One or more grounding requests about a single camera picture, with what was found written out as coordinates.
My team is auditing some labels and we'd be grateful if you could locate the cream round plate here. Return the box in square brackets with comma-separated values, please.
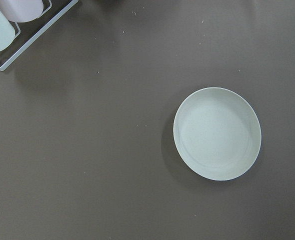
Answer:
[173, 87, 262, 181]

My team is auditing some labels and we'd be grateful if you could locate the pale pink cup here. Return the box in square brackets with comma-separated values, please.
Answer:
[0, 0, 44, 23]

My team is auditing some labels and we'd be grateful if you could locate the white wire cup rack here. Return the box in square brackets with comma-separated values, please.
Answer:
[0, 0, 78, 71]

